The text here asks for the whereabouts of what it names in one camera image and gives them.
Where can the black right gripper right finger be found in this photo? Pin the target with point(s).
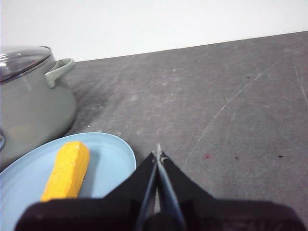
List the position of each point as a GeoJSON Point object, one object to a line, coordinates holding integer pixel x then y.
{"type": "Point", "coordinates": [228, 216]}

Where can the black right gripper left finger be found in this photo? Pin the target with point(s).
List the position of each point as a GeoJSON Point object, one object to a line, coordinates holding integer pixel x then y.
{"type": "Point", "coordinates": [96, 214]}

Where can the yellow corn cob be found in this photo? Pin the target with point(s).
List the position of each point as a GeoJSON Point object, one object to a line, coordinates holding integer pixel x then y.
{"type": "Point", "coordinates": [67, 168]}

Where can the glass lid with green knob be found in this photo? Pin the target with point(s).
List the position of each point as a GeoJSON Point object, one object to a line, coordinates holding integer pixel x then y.
{"type": "Point", "coordinates": [19, 60]}

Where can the blue round plate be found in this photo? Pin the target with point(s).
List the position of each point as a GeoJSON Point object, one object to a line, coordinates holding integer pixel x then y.
{"type": "Point", "coordinates": [106, 163]}

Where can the pale green electric steamer pot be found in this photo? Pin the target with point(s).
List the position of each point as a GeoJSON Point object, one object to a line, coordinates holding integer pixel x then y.
{"type": "Point", "coordinates": [31, 108]}

